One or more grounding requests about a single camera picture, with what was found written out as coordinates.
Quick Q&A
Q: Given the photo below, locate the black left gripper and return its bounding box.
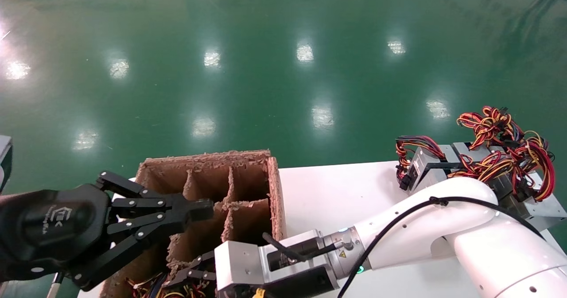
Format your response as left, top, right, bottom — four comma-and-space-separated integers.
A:
0, 170, 215, 290

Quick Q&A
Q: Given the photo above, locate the silver camera mount bracket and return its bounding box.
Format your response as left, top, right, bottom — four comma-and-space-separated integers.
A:
259, 230, 332, 286

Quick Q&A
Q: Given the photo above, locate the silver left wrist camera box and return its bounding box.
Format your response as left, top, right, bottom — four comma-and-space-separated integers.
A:
0, 135, 13, 192

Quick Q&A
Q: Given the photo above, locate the white pipe rack cart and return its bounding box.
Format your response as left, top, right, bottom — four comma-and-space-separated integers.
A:
47, 271, 66, 298

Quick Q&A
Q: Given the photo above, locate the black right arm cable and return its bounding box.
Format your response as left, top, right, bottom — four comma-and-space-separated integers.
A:
262, 196, 546, 298

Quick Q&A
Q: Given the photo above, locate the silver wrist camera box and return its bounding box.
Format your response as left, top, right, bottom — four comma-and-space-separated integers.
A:
0, 135, 13, 192
215, 240, 267, 295

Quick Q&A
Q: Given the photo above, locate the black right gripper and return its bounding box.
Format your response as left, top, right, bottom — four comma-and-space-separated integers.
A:
166, 252, 340, 298

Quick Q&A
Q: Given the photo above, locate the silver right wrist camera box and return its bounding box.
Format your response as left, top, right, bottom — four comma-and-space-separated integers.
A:
215, 240, 267, 295

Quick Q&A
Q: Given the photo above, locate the brown cardboard divider box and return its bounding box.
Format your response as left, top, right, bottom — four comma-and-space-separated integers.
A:
100, 150, 286, 298

